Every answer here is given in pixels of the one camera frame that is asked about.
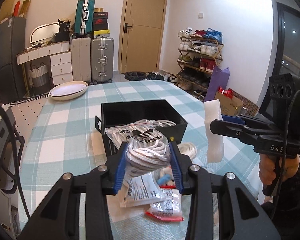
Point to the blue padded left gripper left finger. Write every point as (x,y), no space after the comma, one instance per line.
(120,171)

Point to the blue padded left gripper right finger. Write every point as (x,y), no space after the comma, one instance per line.
(175,156)

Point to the adidas bag of laces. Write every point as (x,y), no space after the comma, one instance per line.
(148,148)

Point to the bag of white blue items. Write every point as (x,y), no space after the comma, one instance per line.
(164,178)

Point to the white printed sachet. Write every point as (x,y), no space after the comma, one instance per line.
(142,190)

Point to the red edged white packet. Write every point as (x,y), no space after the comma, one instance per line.
(169,209)

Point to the brown cardboard box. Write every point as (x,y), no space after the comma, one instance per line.
(233,103)

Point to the teal checkered tablecloth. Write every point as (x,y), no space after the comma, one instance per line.
(64,139)

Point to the purple yoga mat bag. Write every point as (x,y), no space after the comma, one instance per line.
(219,78)

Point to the white oval tray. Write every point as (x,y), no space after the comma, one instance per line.
(68,90)

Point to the wooden shoe rack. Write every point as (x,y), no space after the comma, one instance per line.
(200,52)

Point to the beige hard suitcase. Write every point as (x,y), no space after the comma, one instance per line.
(81,59)

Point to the striped laundry basket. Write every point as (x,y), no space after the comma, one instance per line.
(40,79)

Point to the silver aluminium suitcase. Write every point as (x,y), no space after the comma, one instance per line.
(102,56)

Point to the white dresser with drawers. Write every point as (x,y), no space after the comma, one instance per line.
(60,60)

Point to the stack of shoe boxes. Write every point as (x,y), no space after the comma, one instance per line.
(100,23)

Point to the tan wooden door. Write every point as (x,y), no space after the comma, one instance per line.
(142,29)

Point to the teal hard suitcase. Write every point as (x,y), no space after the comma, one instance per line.
(84,18)

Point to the oval vanity mirror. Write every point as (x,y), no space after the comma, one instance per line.
(44,33)

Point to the black refrigerator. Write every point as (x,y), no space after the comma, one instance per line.
(12,43)

